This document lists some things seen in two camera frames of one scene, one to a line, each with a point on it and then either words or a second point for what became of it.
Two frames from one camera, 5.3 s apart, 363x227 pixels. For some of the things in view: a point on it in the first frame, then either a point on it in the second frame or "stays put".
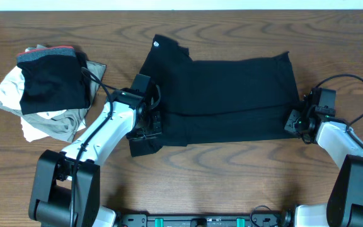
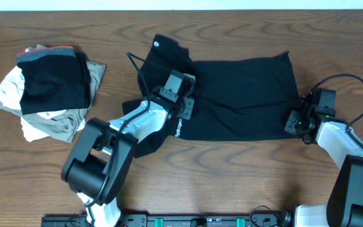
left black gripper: (157, 128) -> (188, 112)
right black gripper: (290, 125) stays put
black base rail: (259, 220) stays put
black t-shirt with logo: (212, 101) stays put
